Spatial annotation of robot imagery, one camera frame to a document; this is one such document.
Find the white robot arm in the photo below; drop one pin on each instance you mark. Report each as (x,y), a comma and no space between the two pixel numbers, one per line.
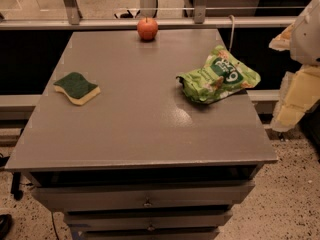
(299,91)

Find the green and yellow sponge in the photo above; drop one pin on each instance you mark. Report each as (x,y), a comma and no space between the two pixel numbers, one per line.
(77,88)

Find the red apple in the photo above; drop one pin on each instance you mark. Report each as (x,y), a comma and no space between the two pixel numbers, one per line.
(147,28)

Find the grey drawer cabinet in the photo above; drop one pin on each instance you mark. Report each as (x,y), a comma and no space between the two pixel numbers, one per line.
(141,129)

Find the lower grey drawer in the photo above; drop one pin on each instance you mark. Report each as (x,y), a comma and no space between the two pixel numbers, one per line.
(144,221)

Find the green rice chip bag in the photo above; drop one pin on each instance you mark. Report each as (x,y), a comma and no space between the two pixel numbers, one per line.
(221,76)

